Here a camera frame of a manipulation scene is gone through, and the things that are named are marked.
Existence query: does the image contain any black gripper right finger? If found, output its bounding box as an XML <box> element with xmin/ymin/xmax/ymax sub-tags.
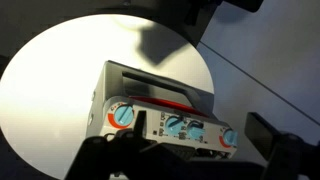
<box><xmin>244</xmin><ymin>112</ymin><xmax>320</xmax><ymax>180</ymax></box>

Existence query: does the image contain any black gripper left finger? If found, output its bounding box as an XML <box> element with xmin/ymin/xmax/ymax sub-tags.
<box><xmin>65</xmin><ymin>111</ymin><xmax>157</xmax><ymax>180</ymax></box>

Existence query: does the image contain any blue left stove knob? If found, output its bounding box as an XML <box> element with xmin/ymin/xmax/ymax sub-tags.
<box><xmin>114</xmin><ymin>105</ymin><xmax>134</xmax><ymax>126</ymax></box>

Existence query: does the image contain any blue stove knob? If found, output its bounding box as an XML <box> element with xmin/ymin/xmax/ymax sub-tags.
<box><xmin>223</xmin><ymin>130</ymin><xmax>238</xmax><ymax>146</ymax></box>
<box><xmin>165</xmin><ymin>116</ymin><xmax>184</xmax><ymax>135</ymax></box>
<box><xmin>114</xmin><ymin>105</ymin><xmax>134</xmax><ymax>126</ymax></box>
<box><xmin>187</xmin><ymin>121</ymin><xmax>205</xmax><ymax>139</ymax></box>

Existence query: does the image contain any blue right stove knob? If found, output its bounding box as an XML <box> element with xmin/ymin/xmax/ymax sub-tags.
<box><xmin>223</xmin><ymin>130</ymin><xmax>238</xmax><ymax>146</ymax></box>

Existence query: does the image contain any grey toy stove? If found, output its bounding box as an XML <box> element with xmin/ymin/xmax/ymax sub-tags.
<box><xmin>86</xmin><ymin>61</ymin><xmax>237</xmax><ymax>159</ymax></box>

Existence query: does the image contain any round white table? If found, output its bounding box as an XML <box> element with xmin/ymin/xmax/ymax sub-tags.
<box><xmin>0</xmin><ymin>14</ymin><xmax>214</xmax><ymax>179</ymax></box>

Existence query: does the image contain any red oven door handle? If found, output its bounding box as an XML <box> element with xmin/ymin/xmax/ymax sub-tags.
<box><xmin>129</xmin><ymin>96</ymin><xmax>209</xmax><ymax>117</ymax></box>

